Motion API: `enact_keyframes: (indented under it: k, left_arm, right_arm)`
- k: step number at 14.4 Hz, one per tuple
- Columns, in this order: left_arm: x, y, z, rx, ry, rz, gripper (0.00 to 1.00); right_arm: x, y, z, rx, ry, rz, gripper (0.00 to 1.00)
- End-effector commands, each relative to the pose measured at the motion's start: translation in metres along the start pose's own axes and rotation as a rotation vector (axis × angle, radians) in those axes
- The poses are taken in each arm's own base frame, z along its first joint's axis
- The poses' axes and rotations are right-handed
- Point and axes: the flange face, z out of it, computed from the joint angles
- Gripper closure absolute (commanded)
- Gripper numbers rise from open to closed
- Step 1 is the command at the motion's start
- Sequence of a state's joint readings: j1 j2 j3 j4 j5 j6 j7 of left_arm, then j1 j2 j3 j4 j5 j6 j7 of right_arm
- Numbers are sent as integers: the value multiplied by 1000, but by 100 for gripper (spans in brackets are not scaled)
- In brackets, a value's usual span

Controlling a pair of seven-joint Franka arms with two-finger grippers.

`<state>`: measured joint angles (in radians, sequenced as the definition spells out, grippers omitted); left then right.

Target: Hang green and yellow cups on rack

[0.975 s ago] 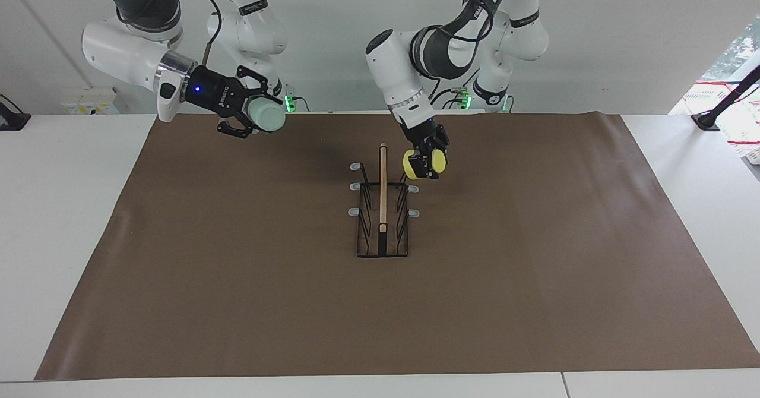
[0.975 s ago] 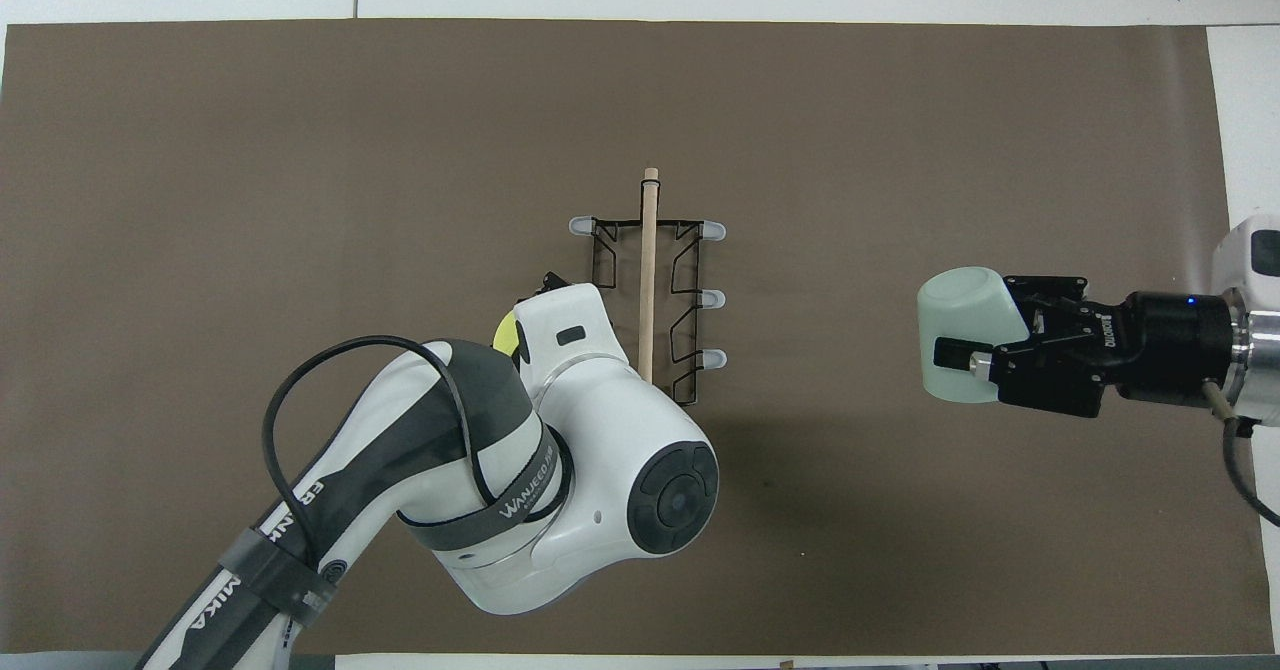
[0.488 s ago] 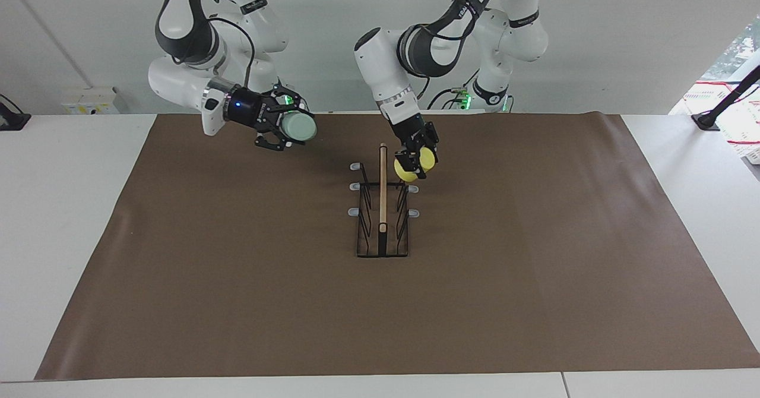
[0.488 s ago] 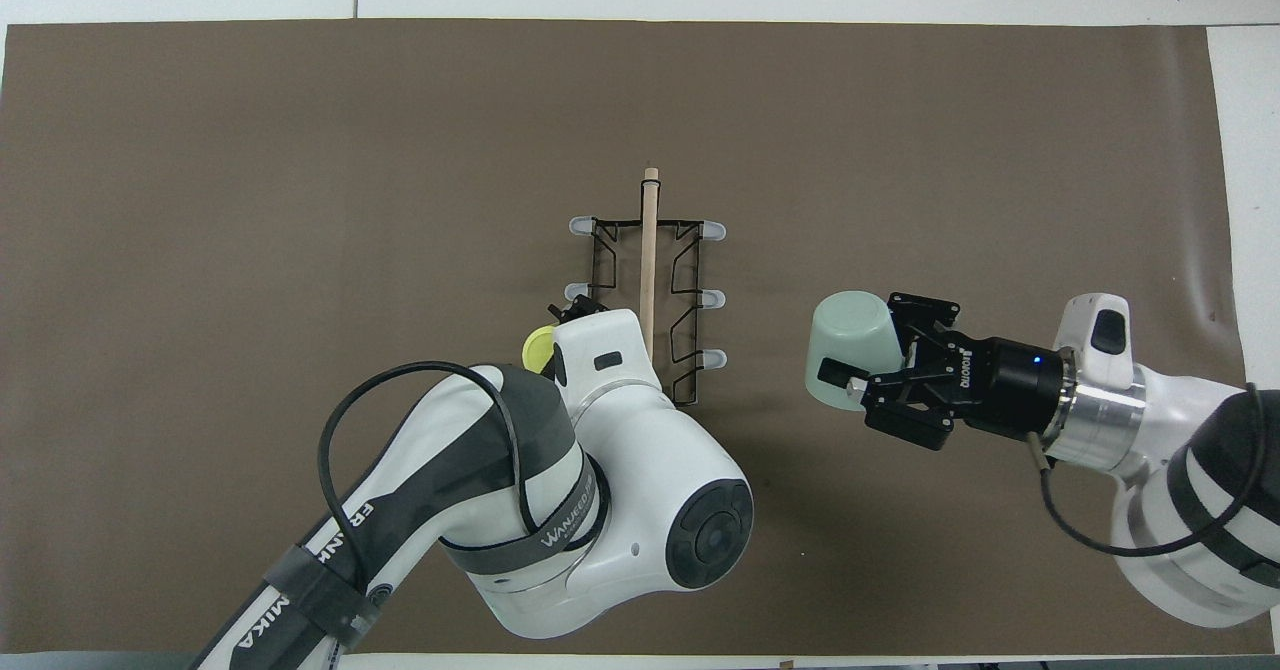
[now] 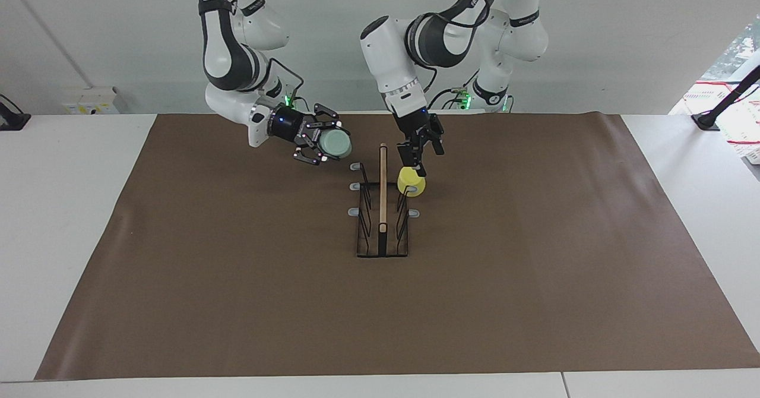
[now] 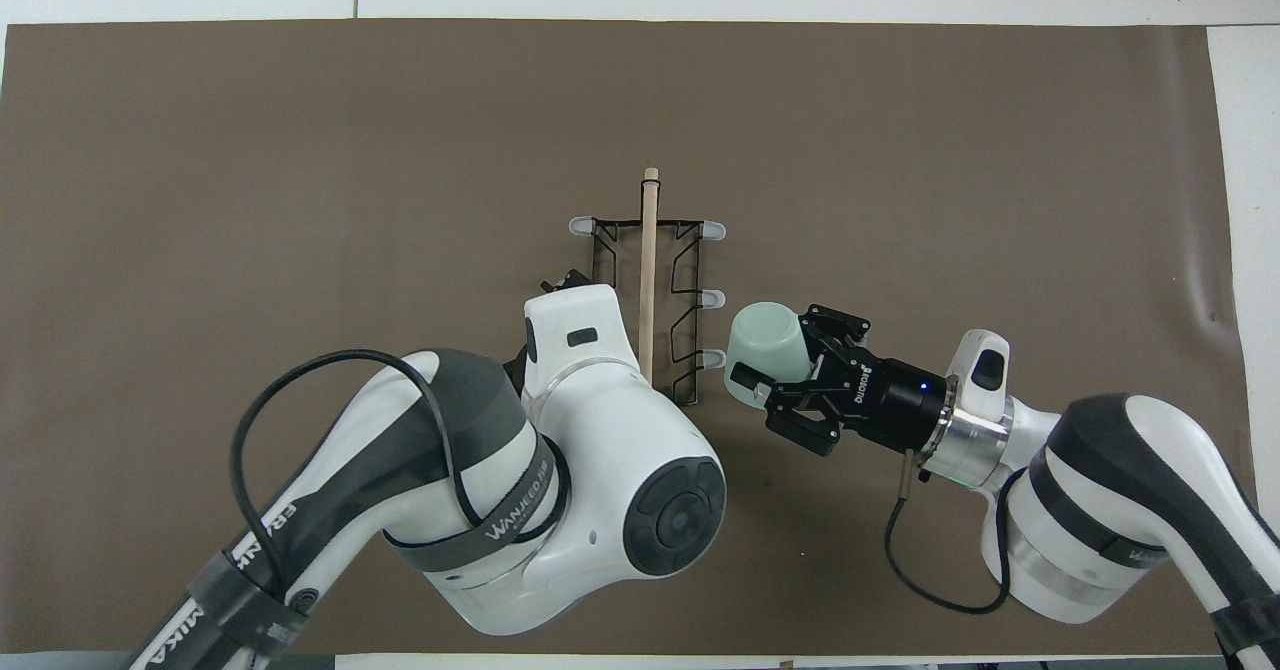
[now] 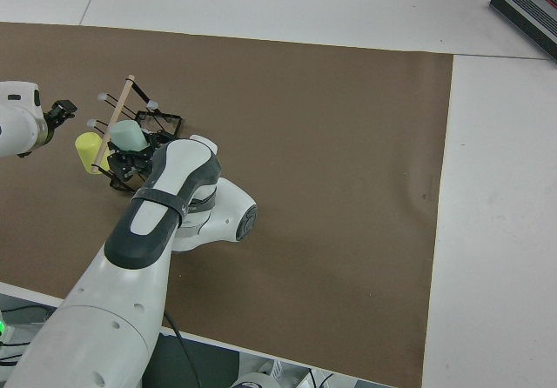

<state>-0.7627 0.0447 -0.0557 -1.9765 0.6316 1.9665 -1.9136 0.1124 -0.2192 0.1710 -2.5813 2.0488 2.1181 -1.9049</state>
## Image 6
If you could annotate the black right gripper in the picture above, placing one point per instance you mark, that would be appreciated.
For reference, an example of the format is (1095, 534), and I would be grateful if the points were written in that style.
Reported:
(880, 395)

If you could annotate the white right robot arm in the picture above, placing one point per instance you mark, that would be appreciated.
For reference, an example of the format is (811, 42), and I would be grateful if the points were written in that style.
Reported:
(1100, 510)

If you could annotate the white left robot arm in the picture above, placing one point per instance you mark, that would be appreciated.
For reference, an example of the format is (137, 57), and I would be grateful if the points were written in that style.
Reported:
(600, 450)

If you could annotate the green plastic cup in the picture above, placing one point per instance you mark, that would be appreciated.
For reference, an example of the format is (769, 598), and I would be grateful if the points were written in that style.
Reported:
(765, 350)

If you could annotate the brown paper table mat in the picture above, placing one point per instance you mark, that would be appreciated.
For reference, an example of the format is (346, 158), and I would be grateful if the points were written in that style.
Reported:
(300, 150)

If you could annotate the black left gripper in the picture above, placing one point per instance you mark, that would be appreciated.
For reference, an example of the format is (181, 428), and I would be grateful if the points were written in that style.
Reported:
(520, 372)

